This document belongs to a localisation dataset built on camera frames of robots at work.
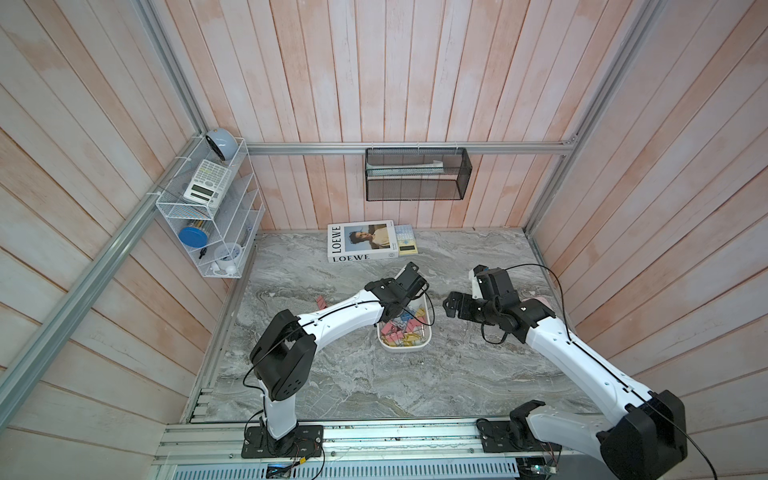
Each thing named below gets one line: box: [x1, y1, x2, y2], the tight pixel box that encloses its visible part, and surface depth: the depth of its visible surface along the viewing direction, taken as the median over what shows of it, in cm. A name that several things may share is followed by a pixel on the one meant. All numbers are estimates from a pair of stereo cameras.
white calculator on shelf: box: [183, 159, 232, 209], surface depth 77 cm
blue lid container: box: [178, 220, 209, 248], surface depth 78 cm
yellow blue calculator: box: [394, 224, 418, 256], surface depth 117 cm
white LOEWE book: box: [327, 220, 399, 263], surface depth 113 cm
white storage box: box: [377, 293, 432, 353], surface depth 90 cm
